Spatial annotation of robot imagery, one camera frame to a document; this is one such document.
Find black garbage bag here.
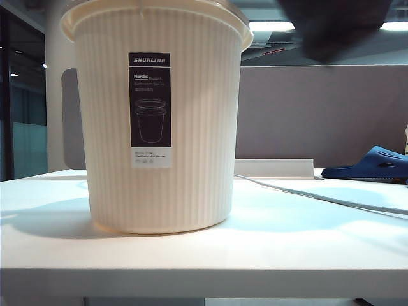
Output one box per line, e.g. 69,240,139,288
277,0,395,64

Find white ribbed plastic trash can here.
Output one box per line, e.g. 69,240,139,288
60,0,254,235

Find black white product label sticker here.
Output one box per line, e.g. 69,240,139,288
128,52,173,169

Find brown fabric desk partition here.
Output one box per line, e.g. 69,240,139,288
235,65,408,160

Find grey rounded desk partition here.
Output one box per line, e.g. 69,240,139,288
61,67,87,170

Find dark blue slipper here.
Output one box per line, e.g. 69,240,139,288
321,145,408,186

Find white cable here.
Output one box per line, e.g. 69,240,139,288
234,173,408,221

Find glass office wall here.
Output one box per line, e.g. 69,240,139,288
0,6,45,182

